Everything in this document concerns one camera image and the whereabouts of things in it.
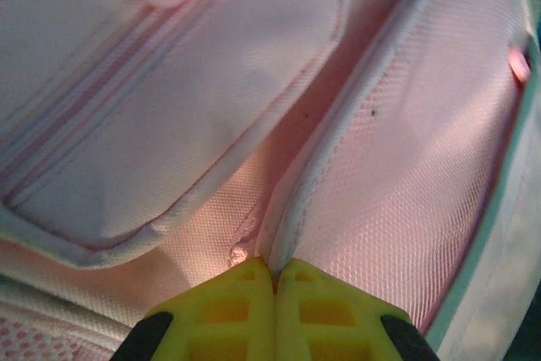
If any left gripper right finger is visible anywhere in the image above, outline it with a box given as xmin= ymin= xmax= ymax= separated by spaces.
xmin=276 ymin=258 xmax=440 ymax=361

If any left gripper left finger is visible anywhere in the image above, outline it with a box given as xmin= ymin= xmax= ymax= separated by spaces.
xmin=116 ymin=257 xmax=276 ymax=361

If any pink school backpack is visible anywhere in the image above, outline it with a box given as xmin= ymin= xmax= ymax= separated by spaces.
xmin=0 ymin=0 xmax=541 ymax=361

